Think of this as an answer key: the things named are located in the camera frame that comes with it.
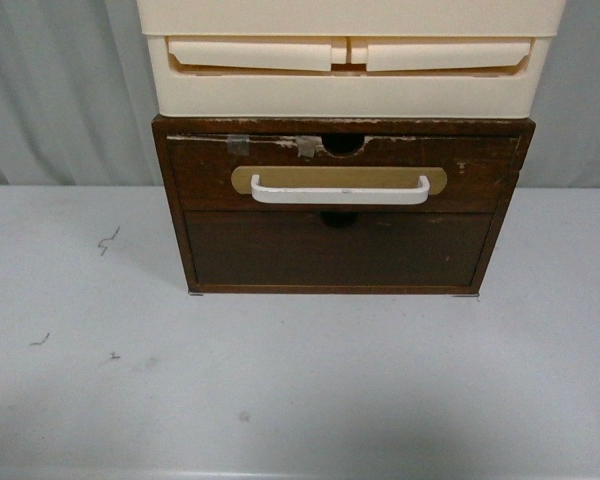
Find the lower wooden drawer front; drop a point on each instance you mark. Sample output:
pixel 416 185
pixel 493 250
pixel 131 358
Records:
pixel 331 249

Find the wooden drawer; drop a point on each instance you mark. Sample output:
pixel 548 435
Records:
pixel 331 249
pixel 476 167

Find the upper wooden drawer front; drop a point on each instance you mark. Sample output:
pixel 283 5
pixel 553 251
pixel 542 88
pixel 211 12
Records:
pixel 476 167

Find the cream plastic storage bin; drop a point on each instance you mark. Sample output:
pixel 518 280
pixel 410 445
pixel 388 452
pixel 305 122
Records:
pixel 427 96

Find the cream plastic upper bin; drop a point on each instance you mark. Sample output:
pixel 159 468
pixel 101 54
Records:
pixel 472 18

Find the grey curtain backdrop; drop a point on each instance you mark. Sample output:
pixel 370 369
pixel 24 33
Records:
pixel 77 98

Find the white drawer handle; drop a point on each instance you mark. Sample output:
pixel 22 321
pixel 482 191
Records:
pixel 340 195

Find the tan handle backing plate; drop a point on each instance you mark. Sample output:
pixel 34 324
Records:
pixel 332 177

